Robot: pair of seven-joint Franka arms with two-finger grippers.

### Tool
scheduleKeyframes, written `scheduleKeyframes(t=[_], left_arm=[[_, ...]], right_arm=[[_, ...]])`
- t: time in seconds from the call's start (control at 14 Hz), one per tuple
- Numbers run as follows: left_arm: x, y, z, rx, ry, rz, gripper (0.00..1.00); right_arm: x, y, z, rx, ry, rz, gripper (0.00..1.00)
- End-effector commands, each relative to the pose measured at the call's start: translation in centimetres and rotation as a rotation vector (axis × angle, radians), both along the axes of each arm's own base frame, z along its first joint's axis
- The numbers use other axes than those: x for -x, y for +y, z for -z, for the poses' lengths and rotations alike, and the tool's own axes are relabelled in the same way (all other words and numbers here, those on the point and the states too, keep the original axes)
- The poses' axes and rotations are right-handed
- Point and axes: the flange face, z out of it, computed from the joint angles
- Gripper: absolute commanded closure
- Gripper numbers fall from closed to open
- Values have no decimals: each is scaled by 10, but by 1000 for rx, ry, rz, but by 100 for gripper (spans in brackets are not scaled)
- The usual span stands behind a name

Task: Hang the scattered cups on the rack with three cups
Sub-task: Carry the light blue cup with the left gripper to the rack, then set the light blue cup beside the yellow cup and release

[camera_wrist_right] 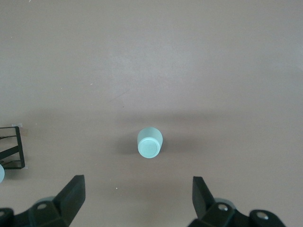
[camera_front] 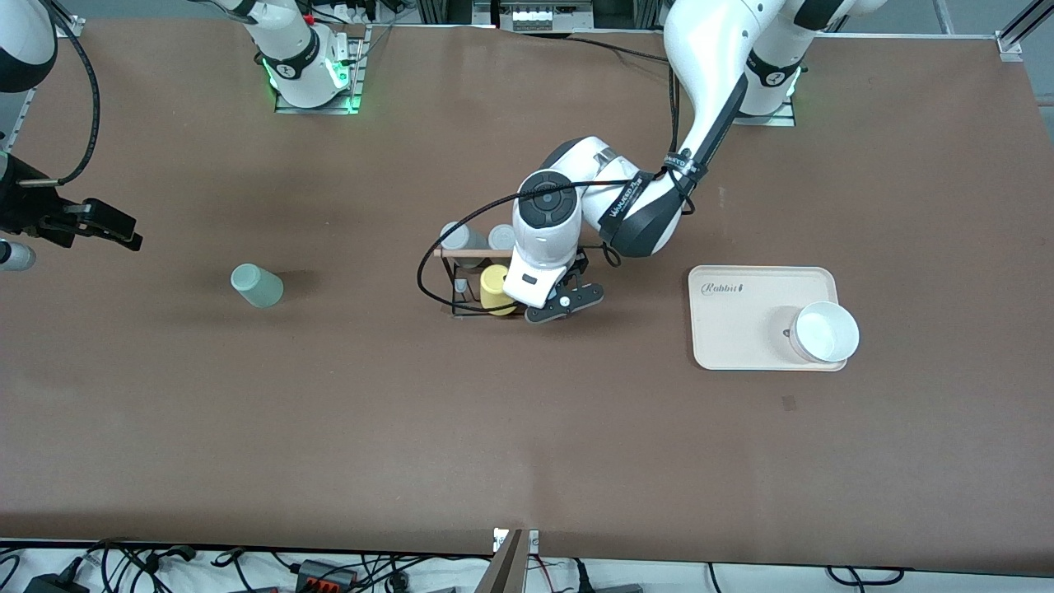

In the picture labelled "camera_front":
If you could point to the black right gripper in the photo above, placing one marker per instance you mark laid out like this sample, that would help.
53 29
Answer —
23 206

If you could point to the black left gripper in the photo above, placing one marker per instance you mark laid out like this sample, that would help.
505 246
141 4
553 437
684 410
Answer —
580 265

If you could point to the pale green cup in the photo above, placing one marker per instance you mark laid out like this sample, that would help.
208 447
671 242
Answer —
259 288

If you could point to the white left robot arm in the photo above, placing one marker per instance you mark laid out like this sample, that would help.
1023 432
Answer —
642 214

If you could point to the grey cup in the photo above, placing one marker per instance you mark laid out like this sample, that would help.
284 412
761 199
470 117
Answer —
461 239
502 239

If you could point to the yellow cup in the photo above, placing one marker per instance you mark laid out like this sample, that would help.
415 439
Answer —
494 292

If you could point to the cream plastic tray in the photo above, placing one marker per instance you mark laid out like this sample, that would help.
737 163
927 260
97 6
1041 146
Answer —
741 329

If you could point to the white bowl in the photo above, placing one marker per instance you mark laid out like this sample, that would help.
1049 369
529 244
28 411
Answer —
826 332

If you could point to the white grilled equipment box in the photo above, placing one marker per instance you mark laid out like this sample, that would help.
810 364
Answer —
535 15

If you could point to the black plug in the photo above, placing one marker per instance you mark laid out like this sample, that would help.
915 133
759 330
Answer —
580 576
179 552

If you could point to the black power adapter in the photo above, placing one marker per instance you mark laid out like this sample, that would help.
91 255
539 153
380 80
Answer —
58 585

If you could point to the power strip with orange switches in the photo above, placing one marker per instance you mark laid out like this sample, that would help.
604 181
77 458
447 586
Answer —
325 576

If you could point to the aluminium frame rail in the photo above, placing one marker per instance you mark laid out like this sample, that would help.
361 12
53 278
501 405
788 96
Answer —
74 26
1011 43

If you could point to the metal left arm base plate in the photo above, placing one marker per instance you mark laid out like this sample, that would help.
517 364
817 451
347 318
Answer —
782 122

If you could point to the silver mount bracket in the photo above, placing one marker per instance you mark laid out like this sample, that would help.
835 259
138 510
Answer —
533 540

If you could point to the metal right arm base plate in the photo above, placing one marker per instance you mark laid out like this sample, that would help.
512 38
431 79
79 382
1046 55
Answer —
354 82

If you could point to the brown camera mount post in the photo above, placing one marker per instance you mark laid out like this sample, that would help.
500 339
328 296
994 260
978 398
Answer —
504 572

